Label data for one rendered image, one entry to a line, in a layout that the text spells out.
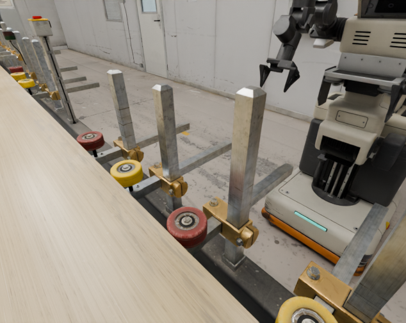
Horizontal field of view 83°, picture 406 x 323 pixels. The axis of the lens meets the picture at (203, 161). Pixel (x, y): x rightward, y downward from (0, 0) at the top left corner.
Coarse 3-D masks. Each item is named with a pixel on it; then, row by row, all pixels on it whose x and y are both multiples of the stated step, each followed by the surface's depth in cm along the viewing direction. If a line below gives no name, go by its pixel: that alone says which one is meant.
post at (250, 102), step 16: (240, 96) 36; (256, 96) 34; (240, 112) 37; (256, 112) 36; (240, 128) 38; (256, 128) 38; (240, 144) 40; (256, 144) 40; (240, 160) 41; (256, 160) 43; (240, 176) 43; (240, 192) 45; (240, 208) 47; (240, 224) 50; (240, 256) 58
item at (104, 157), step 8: (176, 128) 98; (184, 128) 102; (152, 136) 92; (136, 144) 88; (144, 144) 90; (104, 152) 82; (112, 152) 82; (120, 152) 84; (96, 160) 79; (104, 160) 81
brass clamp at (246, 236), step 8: (208, 208) 55; (216, 208) 55; (224, 208) 55; (208, 216) 56; (216, 216) 53; (224, 216) 53; (224, 224) 52; (248, 224) 51; (224, 232) 53; (232, 232) 51; (240, 232) 49; (248, 232) 49; (256, 232) 50; (232, 240) 52; (240, 240) 50; (248, 240) 49
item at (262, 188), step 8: (280, 168) 70; (288, 168) 70; (272, 176) 67; (280, 176) 67; (288, 176) 71; (256, 184) 64; (264, 184) 64; (272, 184) 65; (256, 192) 61; (264, 192) 63; (256, 200) 61; (208, 224) 52; (216, 224) 52; (208, 232) 50; (216, 232) 53; (208, 240) 52; (184, 248) 47; (192, 248) 48; (200, 248) 50
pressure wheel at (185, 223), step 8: (184, 208) 48; (192, 208) 48; (176, 216) 46; (184, 216) 46; (192, 216) 46; (200, 216) 46; (168, 224) 44; (176, 224) 45; (184, 224) 44; (192, 224) 45; (200, 224) 44; (168, 232) 44; (176, 232) 43; (184, 232) 43; (192, 232) 43; (200, 232) 43; (184, 240) 42; (192, 240) 43; (200, 240) 44
